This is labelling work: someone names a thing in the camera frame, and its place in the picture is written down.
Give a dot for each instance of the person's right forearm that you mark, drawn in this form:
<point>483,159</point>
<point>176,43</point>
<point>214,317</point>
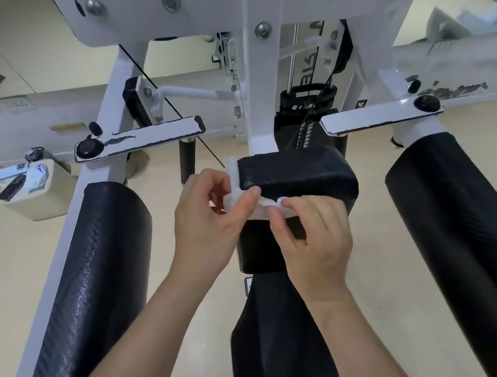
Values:
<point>366,368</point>

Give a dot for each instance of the person's left forearm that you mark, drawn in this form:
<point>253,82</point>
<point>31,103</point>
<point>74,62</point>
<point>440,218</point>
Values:
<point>148,341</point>

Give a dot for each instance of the person's left hand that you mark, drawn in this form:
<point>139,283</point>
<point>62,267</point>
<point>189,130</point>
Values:
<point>203,244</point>

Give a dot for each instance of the white cleaning wipe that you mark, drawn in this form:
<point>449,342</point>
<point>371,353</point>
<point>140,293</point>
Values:
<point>235,200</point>

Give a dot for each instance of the white wall socket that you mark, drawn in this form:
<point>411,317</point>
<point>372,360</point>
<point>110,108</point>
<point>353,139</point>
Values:
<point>17,102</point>

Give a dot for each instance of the silver blue smartphone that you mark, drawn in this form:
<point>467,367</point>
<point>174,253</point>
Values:
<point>9,171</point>

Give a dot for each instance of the dark water bottle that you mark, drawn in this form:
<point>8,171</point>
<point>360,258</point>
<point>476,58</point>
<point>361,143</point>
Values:
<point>34,154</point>

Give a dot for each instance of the cream white storage box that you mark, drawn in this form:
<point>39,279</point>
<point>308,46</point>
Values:
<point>43,206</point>

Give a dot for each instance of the black padded arm rest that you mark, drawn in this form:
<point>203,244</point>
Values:
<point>458,248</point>
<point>96,285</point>

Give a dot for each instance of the black weight stack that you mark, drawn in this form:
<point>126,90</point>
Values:
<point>291,135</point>

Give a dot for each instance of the small wooden block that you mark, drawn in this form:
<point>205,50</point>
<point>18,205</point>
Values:
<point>68,127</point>

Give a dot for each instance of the blue dotted wet wipes packet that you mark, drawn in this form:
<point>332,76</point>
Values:
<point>36,178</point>

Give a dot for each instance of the black rectangular chest pad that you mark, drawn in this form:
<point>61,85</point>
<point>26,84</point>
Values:
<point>300,174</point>

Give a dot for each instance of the black patterned smartphone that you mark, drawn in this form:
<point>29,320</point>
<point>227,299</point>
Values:
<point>11,188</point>

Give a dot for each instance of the black padded seat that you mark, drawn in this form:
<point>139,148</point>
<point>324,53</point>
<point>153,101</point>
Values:
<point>282,353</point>

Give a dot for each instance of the person's right hand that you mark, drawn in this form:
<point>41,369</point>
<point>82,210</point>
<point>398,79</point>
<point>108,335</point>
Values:
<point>317,253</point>

